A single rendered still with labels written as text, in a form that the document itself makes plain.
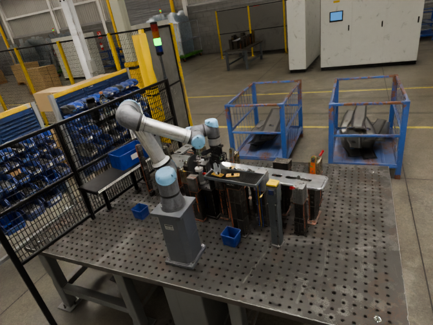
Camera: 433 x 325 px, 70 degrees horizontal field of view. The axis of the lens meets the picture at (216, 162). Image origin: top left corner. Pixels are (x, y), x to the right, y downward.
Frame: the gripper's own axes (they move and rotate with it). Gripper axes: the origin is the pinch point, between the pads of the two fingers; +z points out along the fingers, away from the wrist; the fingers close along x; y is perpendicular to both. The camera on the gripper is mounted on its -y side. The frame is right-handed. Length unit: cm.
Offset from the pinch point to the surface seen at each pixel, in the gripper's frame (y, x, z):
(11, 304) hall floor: -167, -125, 119
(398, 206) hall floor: 66, 185, 117
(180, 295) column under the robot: -4, -47, 70
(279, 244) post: 39, 6, 46
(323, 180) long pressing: 49, 48, 18
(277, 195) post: 39.8, 6.5, 8.4
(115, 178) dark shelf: -89, -27, 15
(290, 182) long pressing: 31, 35, 18
